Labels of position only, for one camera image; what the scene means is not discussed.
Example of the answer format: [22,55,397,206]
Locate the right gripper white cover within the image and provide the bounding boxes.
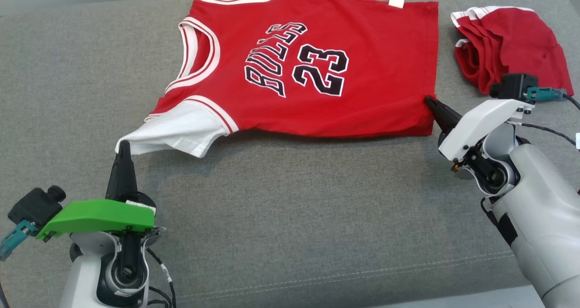
[425,96,536,162]

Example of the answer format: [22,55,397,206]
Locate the teal camera connector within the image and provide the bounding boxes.
[0,220,38,261]
[526,87,568,103]

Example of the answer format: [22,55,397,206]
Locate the teal left camera connector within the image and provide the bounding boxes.
[0,220,38,261]

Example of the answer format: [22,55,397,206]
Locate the red bulls basketball jersey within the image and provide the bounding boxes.
[116,0,439,159]

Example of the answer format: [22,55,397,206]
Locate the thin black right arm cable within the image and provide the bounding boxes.
[507,120,580,146]

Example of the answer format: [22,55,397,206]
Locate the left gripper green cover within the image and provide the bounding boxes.
[35,140,157,242]

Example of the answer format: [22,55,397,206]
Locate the red shorts with white trim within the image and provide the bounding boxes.
[451,5,574,96]

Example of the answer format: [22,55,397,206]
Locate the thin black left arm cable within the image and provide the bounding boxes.
[144,247,177,308]

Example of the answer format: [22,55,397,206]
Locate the teal right camera connector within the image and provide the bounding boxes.
[526,87,568,103]

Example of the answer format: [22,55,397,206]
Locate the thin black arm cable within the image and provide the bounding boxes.
[507,120,580,146]
[144,247,177,308]

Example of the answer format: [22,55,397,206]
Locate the grey fabric sofa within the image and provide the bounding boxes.
[0,0,580,308]

